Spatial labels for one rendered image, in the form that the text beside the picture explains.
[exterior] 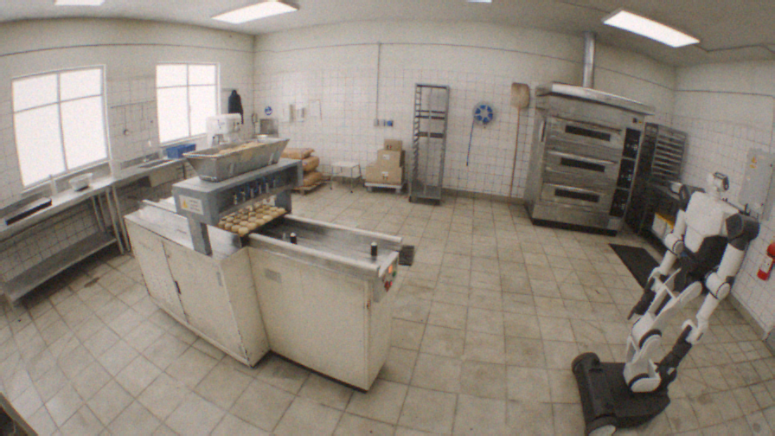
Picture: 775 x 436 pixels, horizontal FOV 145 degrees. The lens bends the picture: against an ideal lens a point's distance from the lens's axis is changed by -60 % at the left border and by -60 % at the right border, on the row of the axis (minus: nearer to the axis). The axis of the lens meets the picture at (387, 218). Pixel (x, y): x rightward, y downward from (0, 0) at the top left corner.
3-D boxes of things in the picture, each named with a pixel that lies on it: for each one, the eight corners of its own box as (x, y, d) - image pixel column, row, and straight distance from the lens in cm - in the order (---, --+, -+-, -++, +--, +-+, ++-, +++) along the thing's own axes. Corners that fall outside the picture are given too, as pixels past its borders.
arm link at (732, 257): (715, 285, 172) (733, 240, 167) (729, 300, 165) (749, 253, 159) (701, 285, 164) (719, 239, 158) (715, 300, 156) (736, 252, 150)
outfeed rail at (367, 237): (172, 196, 279) (170, 189, 278) (175, 195, 281) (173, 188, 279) (400, 251, 149) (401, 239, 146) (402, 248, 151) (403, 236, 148)
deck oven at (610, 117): (530, 231, 433) (553, 80, 408) (519, 204, 545) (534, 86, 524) (625, 245, 493) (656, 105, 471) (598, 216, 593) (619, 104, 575)
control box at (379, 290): (372, 301, 138) (372, 275, 130) (391, 275, 156) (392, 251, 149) (380, 303, 137) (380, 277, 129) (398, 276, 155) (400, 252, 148)
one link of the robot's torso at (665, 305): (639, 336, 199) (691, 272, 192) (650, 356, 189) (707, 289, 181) (624, 328, 189) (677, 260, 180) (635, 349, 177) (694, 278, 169)
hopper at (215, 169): (185, 181, 170) (182, 154, 167) (257, 158, 203) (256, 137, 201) (218, 186, 146) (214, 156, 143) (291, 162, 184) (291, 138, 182)
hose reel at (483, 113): (489, 168, 527) (496, 102, 518) (490, 169, 510) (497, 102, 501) (466, 164, 526) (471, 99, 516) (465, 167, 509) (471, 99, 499)
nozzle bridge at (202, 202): (183, 246, 178) (170, 184, 167) (267, 204, 219) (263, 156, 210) (219, 261, 152) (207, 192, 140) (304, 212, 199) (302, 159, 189)
